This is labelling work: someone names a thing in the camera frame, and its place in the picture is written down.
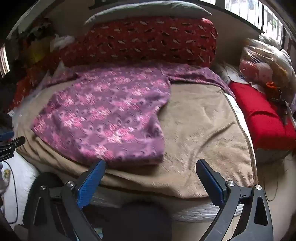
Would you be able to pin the grey pillow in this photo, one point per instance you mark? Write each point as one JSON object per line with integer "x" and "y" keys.
{"x": 148, "y": 10}

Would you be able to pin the red patterned pillow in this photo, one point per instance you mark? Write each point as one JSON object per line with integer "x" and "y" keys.
{"x": 143, "y": 41}

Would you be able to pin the yellow bag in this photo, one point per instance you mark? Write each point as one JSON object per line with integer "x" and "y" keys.
{"x": 39, "y": 53}

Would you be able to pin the red floral cloth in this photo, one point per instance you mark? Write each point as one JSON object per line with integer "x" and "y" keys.
{"x": 23, "y": 88}

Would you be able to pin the white crumpled cloth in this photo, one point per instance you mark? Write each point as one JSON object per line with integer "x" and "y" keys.
{"x": 61, "y": 41}

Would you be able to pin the clear plastic bag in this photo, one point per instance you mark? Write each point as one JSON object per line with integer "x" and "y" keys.
{"x": 259, "y": 67}

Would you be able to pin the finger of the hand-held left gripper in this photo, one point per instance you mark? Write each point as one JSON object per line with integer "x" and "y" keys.
{"x": 5, "y": 135}
{"x": 16, "y": 141}

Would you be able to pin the dark cloth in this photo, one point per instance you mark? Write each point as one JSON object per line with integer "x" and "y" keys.
{"x": 136, "y": 220}

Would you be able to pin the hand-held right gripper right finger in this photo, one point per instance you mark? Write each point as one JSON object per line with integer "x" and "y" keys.
{"x": 210, "y": 183}

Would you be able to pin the beige fleece blanket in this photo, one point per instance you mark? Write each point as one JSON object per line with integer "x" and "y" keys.
{"x": 203, "y": 129}

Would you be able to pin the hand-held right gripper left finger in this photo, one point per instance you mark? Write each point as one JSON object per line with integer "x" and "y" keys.
{"x": 92, "y": 180}

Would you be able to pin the window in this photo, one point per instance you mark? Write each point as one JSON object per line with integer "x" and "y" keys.
{"x": 235, "y": 7}

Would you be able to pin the purple floral garment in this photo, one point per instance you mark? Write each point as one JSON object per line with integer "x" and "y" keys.
{"x": 104, "y": 111}

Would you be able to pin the red cushion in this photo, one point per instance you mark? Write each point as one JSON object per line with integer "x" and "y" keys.
{"x": 261, "y": 115}

